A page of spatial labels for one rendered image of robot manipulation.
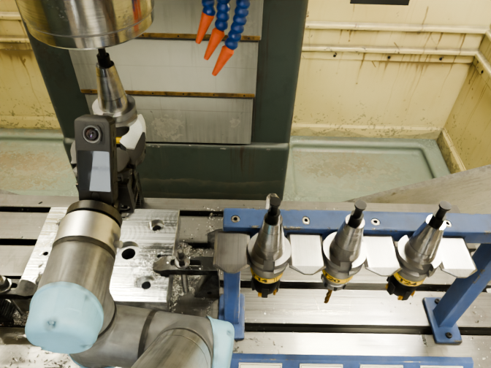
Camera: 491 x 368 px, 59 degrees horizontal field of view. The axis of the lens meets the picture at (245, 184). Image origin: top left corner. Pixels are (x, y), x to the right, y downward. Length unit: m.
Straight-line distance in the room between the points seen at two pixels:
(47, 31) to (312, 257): 0.45
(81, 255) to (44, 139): 1.40
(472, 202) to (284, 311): 0.73
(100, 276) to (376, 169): 1.38
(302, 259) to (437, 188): 0.90
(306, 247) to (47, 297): 0.35
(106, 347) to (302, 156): 1.30
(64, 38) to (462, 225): 0.61
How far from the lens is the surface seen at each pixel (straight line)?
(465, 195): 1.46
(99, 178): 0.58
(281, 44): 1.14
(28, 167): 1.83
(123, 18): 0.54
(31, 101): 1.86
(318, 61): 1.60
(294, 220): 0.67
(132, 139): 0.66
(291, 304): 0.96
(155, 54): 1.13
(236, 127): 1.24
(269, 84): 1.20
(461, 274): 0.70
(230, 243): 0.65
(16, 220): 1.20
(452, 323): 1.01
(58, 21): 0.54
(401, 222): 0.71
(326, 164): 1.72
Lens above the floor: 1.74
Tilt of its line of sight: 46 degrees down
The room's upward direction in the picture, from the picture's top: 2 degrees clockwise
